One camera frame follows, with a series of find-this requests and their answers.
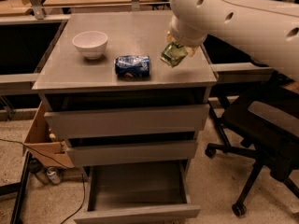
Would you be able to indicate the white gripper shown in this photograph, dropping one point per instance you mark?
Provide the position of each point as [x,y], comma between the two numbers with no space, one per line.
[187,38]

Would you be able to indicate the green can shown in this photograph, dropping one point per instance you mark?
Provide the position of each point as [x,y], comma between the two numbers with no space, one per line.
[173,54]

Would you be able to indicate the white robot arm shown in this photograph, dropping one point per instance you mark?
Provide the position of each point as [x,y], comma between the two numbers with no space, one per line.
[266,30]

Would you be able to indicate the blue crushed can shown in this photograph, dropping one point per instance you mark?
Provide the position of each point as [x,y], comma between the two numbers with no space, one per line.
[132,66]

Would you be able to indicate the grey drawer cabinet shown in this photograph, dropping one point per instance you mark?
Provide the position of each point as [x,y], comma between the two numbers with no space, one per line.
[71,82]

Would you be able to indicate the grey middle drawer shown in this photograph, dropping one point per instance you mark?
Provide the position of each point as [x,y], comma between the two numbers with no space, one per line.
[132,153]

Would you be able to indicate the grey drawer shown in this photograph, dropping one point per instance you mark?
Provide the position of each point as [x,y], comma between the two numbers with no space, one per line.
[132,153]
[127,121]
[137,193]

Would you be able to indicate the grey top drawer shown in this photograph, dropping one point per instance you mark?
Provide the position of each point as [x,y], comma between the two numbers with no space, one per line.
[127,121]

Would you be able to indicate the grey bottom drawer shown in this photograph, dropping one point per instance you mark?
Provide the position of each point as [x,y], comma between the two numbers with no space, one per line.
[137,193]

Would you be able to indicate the white bowl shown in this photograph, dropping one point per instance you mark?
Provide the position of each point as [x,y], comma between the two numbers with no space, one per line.
[90,44]

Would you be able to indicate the black office chair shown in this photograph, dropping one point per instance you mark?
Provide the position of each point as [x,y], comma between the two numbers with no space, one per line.
[262,124]

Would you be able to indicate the cardboard box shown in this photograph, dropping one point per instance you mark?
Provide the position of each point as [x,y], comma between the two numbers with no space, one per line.
[44,145]

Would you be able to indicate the white bottle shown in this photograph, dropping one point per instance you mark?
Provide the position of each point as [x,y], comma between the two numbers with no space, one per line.
[54,175]

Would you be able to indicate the dark bottle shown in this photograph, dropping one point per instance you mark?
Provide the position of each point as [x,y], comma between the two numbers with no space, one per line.
[36,168]

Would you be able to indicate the black metal stand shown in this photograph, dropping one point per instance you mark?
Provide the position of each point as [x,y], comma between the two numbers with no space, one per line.
[19,189]

